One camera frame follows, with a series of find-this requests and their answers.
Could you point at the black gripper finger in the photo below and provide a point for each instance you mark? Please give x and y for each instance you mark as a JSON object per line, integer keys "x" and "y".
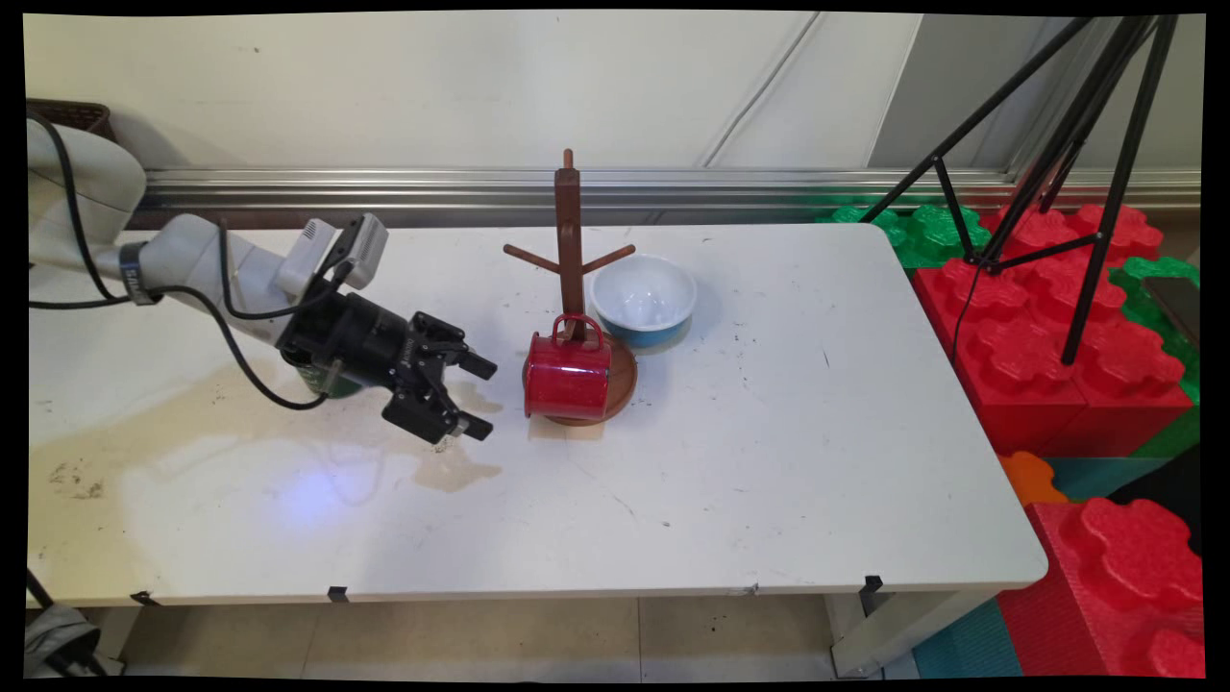
{"x": 452, "y": 344}
{"x": 423, "y": 411}

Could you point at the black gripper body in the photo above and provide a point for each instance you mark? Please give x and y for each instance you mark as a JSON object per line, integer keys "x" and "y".
{"x": 360, "y": 341}

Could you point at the red ceramic mug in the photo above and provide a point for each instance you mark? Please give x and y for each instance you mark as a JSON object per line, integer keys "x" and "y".
{"x": 567, "y": 377}

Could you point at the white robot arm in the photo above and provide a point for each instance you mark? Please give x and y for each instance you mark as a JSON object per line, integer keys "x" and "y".
{"x": 192, "y": 252}

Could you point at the wooden mug tree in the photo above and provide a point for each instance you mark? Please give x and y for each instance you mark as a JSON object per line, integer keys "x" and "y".
{"x": 569, "y": 240}

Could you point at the white and blue bowl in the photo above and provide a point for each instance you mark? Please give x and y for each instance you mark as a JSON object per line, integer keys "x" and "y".
{"x": 642, "y": 293}

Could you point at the black table edge clip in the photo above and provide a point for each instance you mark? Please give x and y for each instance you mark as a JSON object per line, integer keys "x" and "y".
{"x": 337, "y": 594}
{"x": 144, "y": 598}
{"x": 870, "y": 588}

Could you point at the brown wicker basket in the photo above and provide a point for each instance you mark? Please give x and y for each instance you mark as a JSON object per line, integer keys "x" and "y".
{"x": 77, "y": 115}

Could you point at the grey bag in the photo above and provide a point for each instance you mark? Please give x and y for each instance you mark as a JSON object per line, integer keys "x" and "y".
{"x": 58, "y": 639}

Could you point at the green foam block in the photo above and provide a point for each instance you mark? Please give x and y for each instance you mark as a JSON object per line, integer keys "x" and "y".
{"x": 922, "y": 235}
{"x": 1134, "y": 288}

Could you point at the white table leg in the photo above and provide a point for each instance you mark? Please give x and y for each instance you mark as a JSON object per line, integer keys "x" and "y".
{"x": 884, "y": 639}

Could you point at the teal foam block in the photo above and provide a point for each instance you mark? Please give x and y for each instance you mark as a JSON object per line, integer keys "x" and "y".
{"x": 1095, "y": 476}
{"x": 966, "y": 644}

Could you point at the orange foam block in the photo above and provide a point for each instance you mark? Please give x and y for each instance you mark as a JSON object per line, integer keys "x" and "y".
{"x": 1028, "y": 478}

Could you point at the large red foam block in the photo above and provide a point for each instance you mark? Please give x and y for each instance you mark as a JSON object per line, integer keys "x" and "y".
{"x": 1076, "y": 596}

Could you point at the black tripod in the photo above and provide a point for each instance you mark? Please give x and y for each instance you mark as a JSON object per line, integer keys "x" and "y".
{"x": 1115, "y": 202}

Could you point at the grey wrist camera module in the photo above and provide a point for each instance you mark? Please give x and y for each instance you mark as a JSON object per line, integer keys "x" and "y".
{"x": 360, "y": 245}

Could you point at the aluminium wall rail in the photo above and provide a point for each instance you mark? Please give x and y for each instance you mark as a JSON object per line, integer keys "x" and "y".
{"x": 384, "y": 187}

